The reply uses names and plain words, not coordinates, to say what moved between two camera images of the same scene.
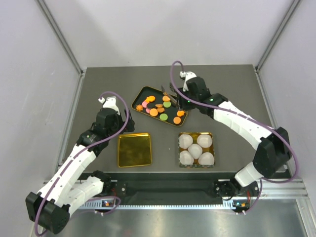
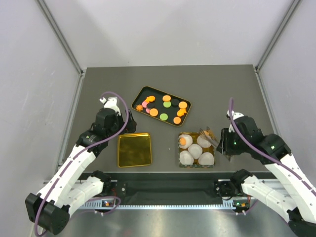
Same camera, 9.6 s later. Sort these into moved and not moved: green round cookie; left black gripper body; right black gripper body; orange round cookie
Moved: right black gripper body
Not moved: left black gripper body; orange round cookie; green round cookie
